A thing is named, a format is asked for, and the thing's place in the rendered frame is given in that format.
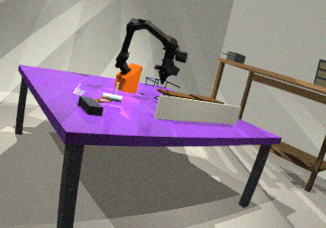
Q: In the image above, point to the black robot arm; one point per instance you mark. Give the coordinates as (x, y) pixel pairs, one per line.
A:
(169, 42)

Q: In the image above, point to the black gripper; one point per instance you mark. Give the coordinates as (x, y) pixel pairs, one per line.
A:
(165, 70)

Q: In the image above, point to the orange-framed glasses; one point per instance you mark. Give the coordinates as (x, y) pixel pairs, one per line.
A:
(102, 99)

